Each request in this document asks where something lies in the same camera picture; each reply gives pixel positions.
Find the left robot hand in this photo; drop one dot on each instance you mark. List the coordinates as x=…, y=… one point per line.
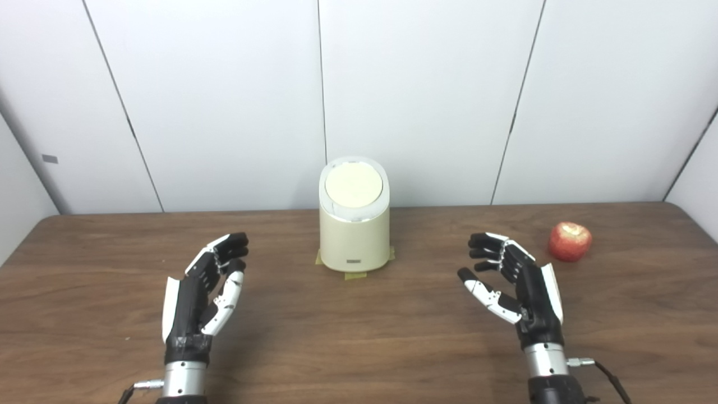
x=185, y=303

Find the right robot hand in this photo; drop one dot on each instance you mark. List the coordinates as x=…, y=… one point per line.
x=533, y=297

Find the red apple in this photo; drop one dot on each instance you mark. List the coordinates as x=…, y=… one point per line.
x=569, y=242

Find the cream-colored bin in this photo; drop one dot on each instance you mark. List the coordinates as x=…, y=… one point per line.
x=354, y=241

